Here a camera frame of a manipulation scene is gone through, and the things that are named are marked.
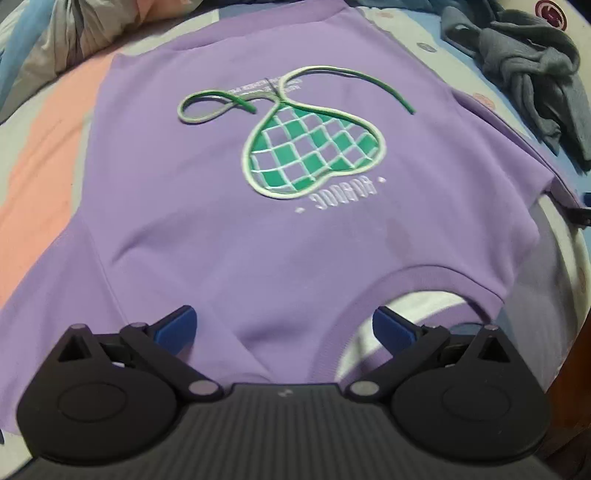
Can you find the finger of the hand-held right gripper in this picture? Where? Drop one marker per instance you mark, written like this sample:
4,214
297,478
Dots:
580,215

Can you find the white pillow with red emblem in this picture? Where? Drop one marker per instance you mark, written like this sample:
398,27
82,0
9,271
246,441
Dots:
578,28

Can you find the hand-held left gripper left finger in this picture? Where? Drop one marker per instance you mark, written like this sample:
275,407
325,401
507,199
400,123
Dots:
177,326

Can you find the grey crumpled garment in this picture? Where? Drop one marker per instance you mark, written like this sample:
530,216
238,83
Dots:
521,60

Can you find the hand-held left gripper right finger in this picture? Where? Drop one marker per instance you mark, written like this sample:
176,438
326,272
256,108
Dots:
390,326

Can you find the purple sweatshirt with green heart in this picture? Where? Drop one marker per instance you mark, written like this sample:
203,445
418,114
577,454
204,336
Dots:
194,221

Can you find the crumpled striped duvet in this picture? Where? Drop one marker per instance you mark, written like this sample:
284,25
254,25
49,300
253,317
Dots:
69,32

